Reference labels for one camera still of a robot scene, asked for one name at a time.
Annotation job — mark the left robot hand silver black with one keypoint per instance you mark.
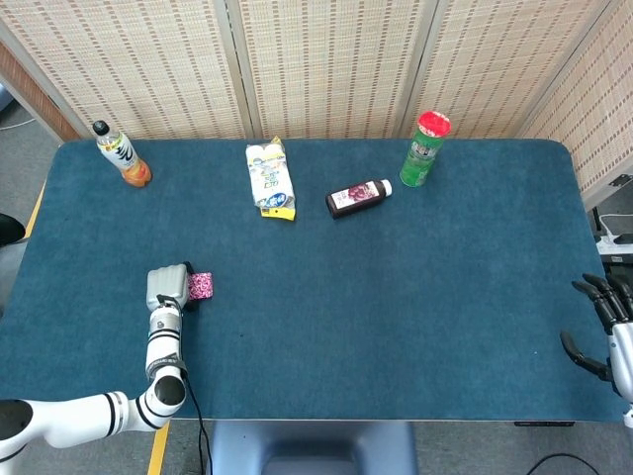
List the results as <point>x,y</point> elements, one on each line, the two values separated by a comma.
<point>165,287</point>

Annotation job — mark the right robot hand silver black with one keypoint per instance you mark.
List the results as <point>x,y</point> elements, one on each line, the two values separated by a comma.
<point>624,366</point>

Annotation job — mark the pink patterned square pad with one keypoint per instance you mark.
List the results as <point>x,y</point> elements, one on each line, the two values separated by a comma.
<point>202,286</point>

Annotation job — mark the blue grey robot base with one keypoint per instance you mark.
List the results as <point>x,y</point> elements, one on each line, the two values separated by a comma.
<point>311,445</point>

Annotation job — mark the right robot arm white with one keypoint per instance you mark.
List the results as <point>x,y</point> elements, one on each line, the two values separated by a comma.
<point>629,416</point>

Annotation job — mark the black table control panel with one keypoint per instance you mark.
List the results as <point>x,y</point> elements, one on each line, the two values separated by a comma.
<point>544,424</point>

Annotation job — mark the white power strip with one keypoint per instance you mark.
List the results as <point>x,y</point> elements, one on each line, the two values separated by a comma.
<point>613,245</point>

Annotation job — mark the orange drink bottle black cap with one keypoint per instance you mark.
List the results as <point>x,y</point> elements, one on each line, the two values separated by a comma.
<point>123,158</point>

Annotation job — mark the white yellow snack package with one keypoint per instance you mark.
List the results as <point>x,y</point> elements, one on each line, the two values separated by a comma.
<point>271,178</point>

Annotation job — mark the black round object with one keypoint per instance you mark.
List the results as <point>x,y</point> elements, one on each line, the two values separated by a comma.
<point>10,230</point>

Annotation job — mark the blue table mat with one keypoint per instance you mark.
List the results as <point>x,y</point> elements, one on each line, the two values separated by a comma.
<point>346,297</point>

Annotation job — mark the dark juice bottle white cap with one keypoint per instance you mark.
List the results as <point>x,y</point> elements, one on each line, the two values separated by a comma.
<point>353,198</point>

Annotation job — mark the woven bamboo screen panel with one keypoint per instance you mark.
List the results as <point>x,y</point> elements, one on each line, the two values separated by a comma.
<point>593,109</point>
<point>494,64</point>
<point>331,64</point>
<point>123,59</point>

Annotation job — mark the green chip can red lid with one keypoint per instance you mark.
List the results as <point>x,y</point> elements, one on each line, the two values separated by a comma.
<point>420,158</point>

